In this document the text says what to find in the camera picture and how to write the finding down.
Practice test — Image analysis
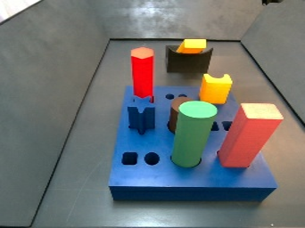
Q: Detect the yellow notched block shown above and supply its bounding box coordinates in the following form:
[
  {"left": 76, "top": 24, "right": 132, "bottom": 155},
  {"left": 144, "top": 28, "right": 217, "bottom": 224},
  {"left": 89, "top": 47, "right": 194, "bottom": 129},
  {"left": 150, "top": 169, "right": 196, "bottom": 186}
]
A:
[{"left": 199, "top": 74, "right": 233, "bottom": 104}]

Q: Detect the yellow double-square forked block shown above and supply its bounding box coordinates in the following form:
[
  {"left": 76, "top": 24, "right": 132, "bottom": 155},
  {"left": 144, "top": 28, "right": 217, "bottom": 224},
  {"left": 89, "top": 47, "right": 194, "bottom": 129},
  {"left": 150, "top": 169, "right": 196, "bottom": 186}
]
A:
[{"left": 176, "top": 39, "right": 206, "bottom": 53}]

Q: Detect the salmon red square peg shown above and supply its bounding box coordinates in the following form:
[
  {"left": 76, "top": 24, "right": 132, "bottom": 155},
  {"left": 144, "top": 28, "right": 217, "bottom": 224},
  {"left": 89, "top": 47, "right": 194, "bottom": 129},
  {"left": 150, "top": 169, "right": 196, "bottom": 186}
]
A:
[{"left": 218, "top": 103, "right": 283, "bottom": 167}]

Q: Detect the green cylinder peg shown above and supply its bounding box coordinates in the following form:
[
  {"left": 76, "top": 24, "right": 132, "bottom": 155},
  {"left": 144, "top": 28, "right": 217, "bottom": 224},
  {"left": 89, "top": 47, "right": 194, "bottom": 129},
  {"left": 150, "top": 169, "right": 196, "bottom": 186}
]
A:
[{"left": 171, "top": 101, "right": 218, "bottom": 167}]

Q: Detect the blue peg board base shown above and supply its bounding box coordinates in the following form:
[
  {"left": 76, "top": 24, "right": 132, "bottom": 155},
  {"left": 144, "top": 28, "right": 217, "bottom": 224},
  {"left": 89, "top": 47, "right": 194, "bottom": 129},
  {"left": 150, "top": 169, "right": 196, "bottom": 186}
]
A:
[{"left": 108, "top": 86, "right": 278, "bottom": 201}]

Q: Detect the red hexagonal peg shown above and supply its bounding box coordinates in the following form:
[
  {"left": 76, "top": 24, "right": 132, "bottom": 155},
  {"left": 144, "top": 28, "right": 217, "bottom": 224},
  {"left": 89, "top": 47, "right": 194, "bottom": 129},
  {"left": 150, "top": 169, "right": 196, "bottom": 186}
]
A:
[{"left": 131, "top": 47, "right": 154, "bottom": 100}]

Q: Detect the blue star peg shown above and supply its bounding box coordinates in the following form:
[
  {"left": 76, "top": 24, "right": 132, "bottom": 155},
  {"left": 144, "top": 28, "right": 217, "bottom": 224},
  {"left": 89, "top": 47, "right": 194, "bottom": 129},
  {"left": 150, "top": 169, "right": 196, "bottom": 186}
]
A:
[{"left": 127, "top": 96, "right": 155, "bottom": 134}]

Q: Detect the brown cylinder peg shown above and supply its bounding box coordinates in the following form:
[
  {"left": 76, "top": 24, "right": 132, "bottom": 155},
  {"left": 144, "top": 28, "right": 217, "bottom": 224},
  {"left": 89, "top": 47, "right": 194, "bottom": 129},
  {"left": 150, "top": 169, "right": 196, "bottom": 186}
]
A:
[{"left": 168, "top": 97, "right": 191, "bottom": 133}]

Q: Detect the black curved holder bracket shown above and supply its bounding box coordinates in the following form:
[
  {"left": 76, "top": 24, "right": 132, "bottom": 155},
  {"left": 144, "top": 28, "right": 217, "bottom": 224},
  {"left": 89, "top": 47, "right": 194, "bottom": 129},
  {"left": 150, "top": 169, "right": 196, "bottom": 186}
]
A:
[{"left": 166, "top": 45, "right": 212, "bottom": 73}]

